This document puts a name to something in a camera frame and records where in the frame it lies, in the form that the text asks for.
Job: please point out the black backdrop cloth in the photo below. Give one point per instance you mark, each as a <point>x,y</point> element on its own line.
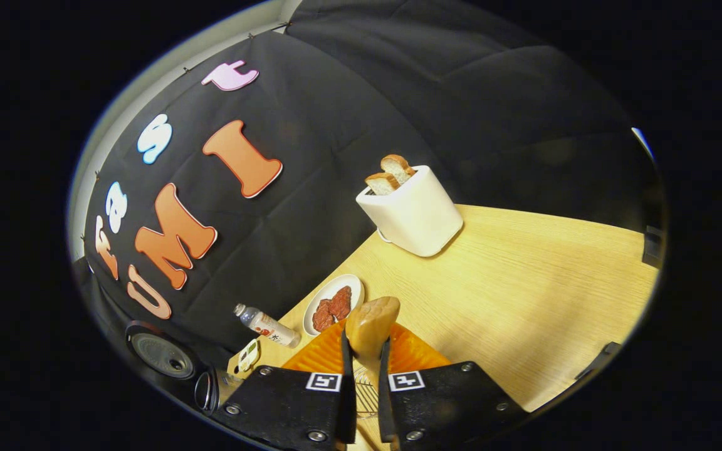
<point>461,94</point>

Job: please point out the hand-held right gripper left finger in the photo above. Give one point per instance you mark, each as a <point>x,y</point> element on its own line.
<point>347,401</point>

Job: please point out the small clear drink bottle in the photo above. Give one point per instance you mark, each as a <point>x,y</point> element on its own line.
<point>270,327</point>

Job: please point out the white toaster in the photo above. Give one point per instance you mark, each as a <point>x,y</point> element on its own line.
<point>417,216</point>

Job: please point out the wooden spoon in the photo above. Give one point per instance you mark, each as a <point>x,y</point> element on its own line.
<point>370,326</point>

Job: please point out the small black block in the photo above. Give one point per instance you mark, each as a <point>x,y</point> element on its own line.
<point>652,247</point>
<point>599,360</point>

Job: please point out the red meat piece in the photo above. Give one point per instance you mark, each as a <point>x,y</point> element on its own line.
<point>323,316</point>
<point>341,302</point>

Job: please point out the white plate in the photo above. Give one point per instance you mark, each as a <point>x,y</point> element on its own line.
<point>320,300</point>

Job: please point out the small white green dish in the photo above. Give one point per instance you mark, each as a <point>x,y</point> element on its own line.
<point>249,356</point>

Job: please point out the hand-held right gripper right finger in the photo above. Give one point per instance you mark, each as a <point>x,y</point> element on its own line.
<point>384,407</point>

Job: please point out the dark grey rice cooker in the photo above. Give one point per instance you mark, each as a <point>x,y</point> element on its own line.
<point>160,351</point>

